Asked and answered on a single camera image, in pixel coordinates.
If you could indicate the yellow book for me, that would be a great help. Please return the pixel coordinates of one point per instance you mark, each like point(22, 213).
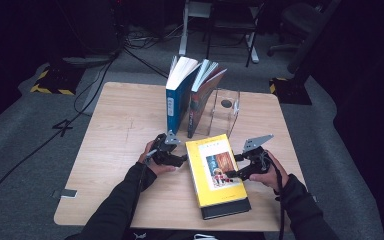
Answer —
point(216, 166)

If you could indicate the yellow black striped stand base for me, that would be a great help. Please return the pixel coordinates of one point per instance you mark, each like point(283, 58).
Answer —
point(55, 81)
point(290, 91)

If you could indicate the dark red book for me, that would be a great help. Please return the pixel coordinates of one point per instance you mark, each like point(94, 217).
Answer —
point(198, 103)

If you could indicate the person's dark clothing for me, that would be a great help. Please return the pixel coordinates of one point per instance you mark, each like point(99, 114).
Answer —
point(166, 235)

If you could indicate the person's right hand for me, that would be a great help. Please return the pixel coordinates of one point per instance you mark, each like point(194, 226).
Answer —
point(276, 176)

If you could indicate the grey round stand base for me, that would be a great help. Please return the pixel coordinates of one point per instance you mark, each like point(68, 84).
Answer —
point(86, 60)

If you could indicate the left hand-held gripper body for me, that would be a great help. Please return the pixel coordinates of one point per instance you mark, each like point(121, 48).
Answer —
point(161, 150)

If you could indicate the black floor tape mark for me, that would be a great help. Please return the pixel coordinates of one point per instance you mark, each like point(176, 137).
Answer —
point(62, 127)

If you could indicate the black metal chair frame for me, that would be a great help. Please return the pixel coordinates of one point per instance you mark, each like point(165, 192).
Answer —
point(233, 23)

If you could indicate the person's left hand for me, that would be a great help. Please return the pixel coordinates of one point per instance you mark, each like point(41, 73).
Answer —
point(146, 158)

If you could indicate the clear acrylic book rack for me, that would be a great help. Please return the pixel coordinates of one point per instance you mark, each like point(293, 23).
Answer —
point(225, 113)

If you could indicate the dark office chair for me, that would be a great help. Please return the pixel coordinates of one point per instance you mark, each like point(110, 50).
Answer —
point(296, 23)

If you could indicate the blue book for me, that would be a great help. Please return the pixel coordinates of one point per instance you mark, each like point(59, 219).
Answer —
point(178, 100)

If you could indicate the dark slanted stand post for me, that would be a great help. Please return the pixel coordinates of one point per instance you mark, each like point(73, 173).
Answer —
point(313, 36)

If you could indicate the white desk frame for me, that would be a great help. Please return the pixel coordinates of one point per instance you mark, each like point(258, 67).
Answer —
point(183, 33)

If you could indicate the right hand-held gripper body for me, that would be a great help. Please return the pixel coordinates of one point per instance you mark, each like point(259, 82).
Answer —
point(256, 160)

